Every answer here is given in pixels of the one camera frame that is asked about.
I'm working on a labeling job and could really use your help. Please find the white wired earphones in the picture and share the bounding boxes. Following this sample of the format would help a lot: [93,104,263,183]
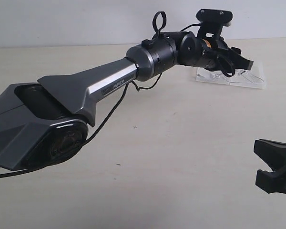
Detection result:
[196,68,265,85]

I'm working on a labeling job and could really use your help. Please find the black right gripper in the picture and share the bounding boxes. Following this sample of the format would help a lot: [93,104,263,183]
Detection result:
[253,139,286,194]

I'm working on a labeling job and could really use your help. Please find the clear plastic storage case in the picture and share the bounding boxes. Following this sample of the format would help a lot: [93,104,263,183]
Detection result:
[195,62,266,89]

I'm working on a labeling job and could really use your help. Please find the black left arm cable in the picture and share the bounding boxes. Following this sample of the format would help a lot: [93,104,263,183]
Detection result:
[0,11,236,181]

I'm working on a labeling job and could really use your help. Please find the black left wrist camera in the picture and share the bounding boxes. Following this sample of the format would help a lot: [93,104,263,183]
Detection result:
[196,9,234,40]

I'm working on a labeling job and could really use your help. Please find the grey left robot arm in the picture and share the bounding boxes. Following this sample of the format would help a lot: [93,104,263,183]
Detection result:
[0,31,253,171]

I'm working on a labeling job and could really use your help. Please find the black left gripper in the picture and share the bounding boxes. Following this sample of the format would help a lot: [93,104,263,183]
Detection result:
[197,36,253,72]

